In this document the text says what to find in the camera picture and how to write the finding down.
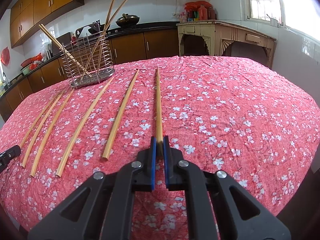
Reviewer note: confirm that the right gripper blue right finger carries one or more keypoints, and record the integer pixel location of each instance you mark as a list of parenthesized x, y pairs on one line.
[(217, 206)]

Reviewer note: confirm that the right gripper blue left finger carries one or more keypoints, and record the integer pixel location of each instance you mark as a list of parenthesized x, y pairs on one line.
[(102, 206)]

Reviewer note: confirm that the lower wooden kitchen cabinets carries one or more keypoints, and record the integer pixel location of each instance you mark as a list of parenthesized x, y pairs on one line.
[(140, 45)]

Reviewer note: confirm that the green basin on counter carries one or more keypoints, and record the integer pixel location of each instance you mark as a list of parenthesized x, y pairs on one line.
[(26, 69)]

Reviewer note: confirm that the red floral tablecloth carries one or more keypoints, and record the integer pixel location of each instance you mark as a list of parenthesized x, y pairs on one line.
[(222, 113)]

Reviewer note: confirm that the red basin on counter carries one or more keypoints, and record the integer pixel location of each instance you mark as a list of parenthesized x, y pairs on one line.
[(28, 61)]

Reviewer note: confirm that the dark wooden cutting board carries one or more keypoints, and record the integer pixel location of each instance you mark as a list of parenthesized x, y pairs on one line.
[(64, 40)]

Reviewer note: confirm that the red bottle on counter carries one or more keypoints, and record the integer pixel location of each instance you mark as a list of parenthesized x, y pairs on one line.
[(73, 39)]

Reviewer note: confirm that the black wok left burner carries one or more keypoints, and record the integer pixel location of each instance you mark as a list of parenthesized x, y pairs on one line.
[(95, 27)]

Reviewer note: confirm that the cream painted wooden side table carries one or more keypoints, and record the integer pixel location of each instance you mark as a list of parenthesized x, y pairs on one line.
[(219, 35)]

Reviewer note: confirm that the dark wok right burner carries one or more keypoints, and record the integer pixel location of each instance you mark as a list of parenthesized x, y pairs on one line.
[(127, 20)]

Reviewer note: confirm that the orange bottle on side table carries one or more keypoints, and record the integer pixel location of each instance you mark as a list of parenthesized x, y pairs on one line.
[(203, 14)]

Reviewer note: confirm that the red plastic bag on table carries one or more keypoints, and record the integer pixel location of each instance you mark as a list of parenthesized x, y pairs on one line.
[(191, 8)]

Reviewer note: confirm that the right window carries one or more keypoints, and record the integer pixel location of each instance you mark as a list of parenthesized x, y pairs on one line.
[(299, 15)]

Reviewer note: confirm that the pink bag on wall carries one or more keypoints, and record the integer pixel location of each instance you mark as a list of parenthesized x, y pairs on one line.
[(5, 56)]

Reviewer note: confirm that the wire metal utensil holder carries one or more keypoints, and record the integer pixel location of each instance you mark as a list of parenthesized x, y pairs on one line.
[(81, 51)]

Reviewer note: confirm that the upper left wooden wall cabinets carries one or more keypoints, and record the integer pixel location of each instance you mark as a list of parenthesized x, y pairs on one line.
[(26, 15)]

